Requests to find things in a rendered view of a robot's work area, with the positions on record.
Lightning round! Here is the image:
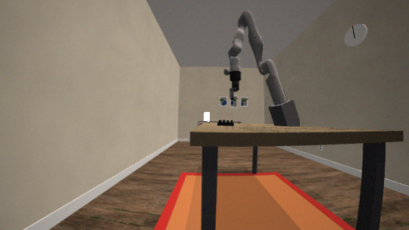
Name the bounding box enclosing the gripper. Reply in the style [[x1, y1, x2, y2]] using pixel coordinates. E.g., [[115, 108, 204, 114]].
[[224, 64, 241, 100]]

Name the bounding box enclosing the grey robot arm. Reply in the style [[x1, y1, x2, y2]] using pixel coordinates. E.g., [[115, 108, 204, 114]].
[[228, 10, 288, 105]]

